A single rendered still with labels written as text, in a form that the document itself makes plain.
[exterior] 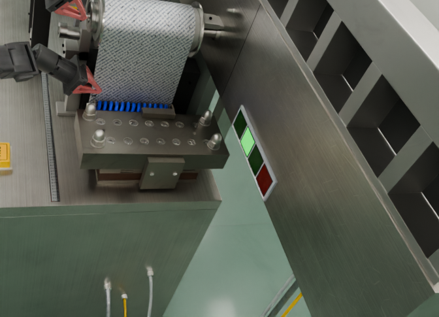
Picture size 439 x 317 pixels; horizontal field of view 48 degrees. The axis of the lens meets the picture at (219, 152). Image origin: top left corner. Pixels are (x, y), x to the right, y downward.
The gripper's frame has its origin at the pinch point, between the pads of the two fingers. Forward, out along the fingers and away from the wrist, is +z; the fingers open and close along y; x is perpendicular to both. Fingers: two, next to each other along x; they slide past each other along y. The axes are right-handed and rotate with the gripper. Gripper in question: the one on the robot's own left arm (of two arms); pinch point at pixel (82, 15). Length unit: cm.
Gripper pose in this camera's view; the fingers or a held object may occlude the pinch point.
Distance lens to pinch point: 129.4
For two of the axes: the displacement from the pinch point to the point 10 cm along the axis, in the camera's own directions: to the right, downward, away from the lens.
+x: 8.4, -5.0, -2.3
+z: 4.8, 4.5, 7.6
